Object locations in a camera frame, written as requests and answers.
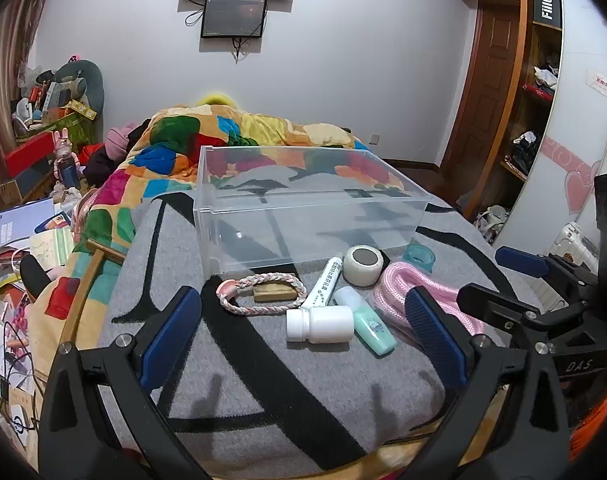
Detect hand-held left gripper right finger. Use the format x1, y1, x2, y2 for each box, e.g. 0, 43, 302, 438
405, 285, 571, 480

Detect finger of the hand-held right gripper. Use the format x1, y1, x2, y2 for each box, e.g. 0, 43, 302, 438
494, 246, 592, 295
456, 283, 592, 334

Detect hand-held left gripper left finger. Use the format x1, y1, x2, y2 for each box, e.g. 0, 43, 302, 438
37, 286, 204, 480

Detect white bag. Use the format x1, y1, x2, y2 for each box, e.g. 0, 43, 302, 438
475, 204, 510, 234

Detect white appliance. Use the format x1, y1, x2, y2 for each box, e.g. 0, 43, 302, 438
548, 221, 600, 275

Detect small green bottle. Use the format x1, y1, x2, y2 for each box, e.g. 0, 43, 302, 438
332, 286, 398, 359

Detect orange cloth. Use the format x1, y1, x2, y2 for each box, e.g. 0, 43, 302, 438
569, 394, 607, 457

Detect teal tape roll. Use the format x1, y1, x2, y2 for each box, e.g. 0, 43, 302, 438
402, 243, 437, 272

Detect white tape roll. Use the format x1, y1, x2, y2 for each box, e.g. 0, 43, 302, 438
344, 245, 386, 289

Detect wooden T-shaped stick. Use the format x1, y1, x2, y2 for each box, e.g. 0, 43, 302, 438
58, 239, 127, 347

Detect small wooden block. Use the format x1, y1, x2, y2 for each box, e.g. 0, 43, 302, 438
253, 283, 294, 304

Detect white pill bottle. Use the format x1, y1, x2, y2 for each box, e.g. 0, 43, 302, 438
285, 305, 355, 345

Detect white tube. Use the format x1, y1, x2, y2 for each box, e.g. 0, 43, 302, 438
303, 256, 345, 311

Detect grey black patterned blanket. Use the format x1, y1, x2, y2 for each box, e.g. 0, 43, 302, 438
97, 165, 544, 472

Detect white sliding wardrobe door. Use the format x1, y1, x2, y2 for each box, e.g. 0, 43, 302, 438
492, 0, 607, 263

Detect clear plastic storage box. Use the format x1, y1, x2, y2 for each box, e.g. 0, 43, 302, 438
193, 145, 429, 277

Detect pile of books and papers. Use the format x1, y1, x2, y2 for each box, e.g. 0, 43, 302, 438
0, 195, 77, 443

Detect wooden wardrobe shelves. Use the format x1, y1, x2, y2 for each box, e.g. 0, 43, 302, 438
426, 0, 568, 221

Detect wooden door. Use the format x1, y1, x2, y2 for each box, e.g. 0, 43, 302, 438
436, 0, 523, 175

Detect dark blue cup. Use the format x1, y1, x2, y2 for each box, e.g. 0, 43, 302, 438
58, 155, 82, 189

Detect pink knit hat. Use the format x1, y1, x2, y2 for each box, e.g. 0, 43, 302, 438
105, 120, 140, 161

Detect colourful patchwork blanket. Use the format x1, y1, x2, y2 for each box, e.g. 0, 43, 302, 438
33, 104, 409, 480

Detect pink rabbit toy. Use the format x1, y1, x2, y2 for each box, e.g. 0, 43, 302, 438
52, 128, 77, 162

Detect red box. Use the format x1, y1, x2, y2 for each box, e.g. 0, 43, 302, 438
4, 132, 55, 179

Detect green printed box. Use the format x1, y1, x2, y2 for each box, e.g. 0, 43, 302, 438
15, 110, 97, 147

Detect yellow pillow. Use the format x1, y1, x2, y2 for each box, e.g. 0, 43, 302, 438
194, 90, 239, 110

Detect grey neck pillow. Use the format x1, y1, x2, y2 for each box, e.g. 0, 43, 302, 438
52, 58, 106, 117

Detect brown curtain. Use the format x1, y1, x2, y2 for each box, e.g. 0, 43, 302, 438
0, 0, 80, 213

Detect pink rope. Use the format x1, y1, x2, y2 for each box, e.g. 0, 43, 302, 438
372, 260, 486, 337

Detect pink white braided cord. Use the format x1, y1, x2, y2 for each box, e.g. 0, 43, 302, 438
215, 272, 309, 317

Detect black hanging cable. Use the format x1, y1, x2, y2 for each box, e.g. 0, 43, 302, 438
232, 35, 255, 64

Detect small wall monitor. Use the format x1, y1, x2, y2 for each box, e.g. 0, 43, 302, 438
200, 0, 268, 40

